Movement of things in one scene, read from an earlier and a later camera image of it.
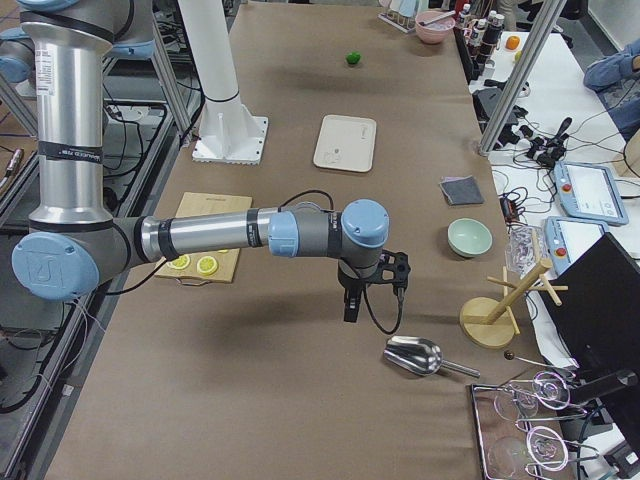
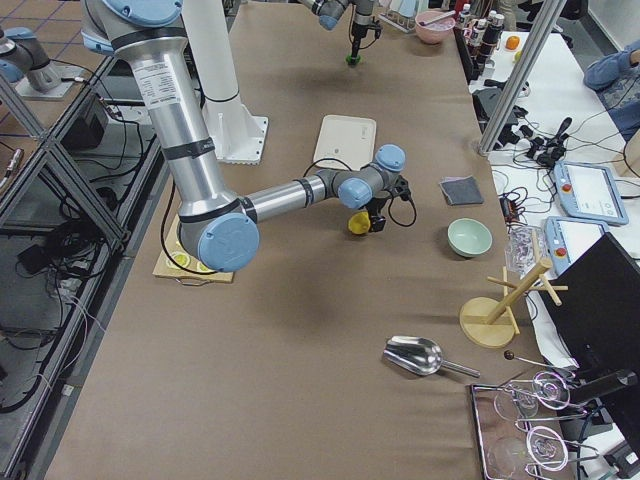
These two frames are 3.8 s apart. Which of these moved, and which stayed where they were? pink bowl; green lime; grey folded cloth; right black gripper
Moved: right black gripper
Stayed: grey folded cloth; pink bowl; green lime
